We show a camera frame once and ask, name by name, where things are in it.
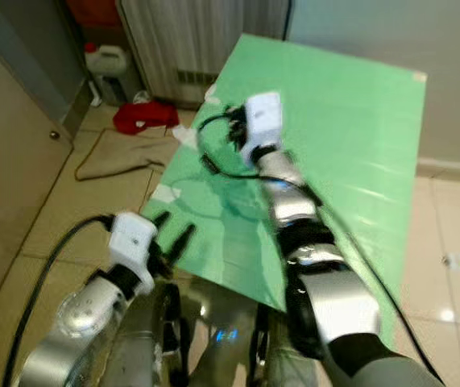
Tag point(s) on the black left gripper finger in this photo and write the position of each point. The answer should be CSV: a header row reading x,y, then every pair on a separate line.
x,y
159,220
186,242

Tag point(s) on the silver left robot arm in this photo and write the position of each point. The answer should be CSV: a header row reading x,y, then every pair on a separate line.
x,y
76,322

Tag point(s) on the small white tape piece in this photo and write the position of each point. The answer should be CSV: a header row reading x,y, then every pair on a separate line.
x,y
212,94
167,193

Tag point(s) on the large white tape piece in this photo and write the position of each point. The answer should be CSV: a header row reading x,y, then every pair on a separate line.
x,y
184,137

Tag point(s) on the beige floor mat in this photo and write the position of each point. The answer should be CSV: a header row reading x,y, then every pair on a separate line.
x,y
121,157

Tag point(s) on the ribbed beige radiator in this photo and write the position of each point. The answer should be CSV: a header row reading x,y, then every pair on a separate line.
x,y
197,44

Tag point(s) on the red cloth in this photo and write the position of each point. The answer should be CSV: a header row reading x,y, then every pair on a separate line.
x,y
146,117

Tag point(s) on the green board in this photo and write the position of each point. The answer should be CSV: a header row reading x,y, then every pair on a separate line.
x,y
350,161

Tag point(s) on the small round door knob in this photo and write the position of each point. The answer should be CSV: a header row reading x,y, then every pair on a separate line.
x,y
55,135

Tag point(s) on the white jug with red cap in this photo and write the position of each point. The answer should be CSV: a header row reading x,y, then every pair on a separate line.
x,y
107,72

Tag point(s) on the silver robot right leg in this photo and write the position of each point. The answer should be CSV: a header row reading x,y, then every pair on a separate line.
x,y
286,359

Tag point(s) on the orange plastic container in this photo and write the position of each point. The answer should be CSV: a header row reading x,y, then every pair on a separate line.
x,y
93,11

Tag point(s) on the beige corner tape piece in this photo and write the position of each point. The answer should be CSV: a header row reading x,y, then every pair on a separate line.
x,y
419,76

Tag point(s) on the small white floor scrap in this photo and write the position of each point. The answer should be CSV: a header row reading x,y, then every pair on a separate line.
x,y
459,262

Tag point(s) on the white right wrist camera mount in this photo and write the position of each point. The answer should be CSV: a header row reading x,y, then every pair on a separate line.
x,y
263,121

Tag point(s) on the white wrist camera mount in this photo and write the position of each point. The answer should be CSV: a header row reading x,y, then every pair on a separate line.
x,y
263,121
131,246

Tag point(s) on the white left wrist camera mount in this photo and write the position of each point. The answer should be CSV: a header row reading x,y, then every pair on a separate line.
x,y
131,246

